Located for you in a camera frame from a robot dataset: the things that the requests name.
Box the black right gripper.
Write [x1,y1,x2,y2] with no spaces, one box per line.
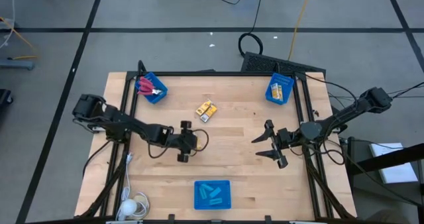
[250,119,302,169]

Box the small blue plastic basket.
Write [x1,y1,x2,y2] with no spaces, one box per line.
[134,71,169,105]
[264,72,295,105]

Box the wide blue plastic basket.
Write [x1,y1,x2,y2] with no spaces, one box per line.
[193,179,232,211]

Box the black perforated panel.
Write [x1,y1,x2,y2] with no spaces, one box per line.
[240,51,327,76]

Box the black beam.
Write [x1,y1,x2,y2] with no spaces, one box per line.
[347,143,424,176]

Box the white notebook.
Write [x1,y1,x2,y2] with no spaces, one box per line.
[369,142,419,184]

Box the black floor object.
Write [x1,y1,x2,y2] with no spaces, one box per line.
[0,88,14,114]

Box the grey floor bar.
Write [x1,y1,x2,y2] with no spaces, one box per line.
[0,60,35,71]

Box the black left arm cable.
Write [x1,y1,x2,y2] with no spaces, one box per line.
[147,128,210,159]

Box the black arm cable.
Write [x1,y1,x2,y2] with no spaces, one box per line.
[287,131,347,167]
[147,128,210,159]

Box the white coiled cable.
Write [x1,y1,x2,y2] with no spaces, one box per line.
[115,152,150,221]

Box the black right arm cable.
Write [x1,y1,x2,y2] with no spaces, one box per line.
[287,131,347,167]

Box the black coiled floor cable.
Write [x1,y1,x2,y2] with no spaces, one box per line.
[238,0,266,56]

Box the yellow floor cable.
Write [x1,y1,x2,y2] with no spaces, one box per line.
[0,17,39,61]
[287,0,314,61]

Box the white floor cable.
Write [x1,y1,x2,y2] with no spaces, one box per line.
[0,0,17,50]

